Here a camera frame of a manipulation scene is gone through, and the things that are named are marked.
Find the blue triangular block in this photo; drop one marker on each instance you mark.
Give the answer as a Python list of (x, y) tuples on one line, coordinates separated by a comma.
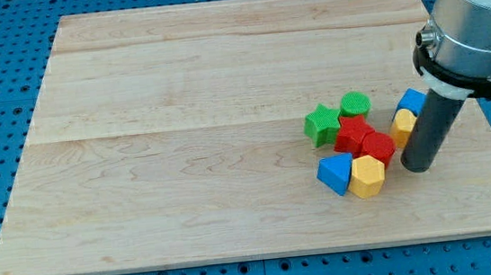
[(335, 172)]

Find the red cylinder block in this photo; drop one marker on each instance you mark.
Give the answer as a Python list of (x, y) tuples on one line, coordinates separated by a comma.
[(380, 146)]

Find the blue cube block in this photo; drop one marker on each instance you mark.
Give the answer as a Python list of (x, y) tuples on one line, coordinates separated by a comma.
[(412, 100)]

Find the green cylinder block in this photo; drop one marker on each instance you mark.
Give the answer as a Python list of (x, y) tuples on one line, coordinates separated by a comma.
[(355, 104)]

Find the light wooden board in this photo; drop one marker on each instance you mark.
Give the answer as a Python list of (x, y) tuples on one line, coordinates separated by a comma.
[(172, 136)]

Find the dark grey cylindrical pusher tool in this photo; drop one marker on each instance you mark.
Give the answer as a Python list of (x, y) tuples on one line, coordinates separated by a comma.
[(431, 128)]

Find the yellow hexagon block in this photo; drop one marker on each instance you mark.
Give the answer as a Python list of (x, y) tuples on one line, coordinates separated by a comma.
[(368, 176)]

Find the yellow pentagon block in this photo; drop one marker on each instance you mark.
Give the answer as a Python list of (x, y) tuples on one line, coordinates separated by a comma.
[(402, 126)]

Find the red star block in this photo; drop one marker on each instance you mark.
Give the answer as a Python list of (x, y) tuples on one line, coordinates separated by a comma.
[(353, 130)]

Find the green star block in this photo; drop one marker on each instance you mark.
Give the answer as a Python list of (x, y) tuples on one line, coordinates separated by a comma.
[(322, 125)]

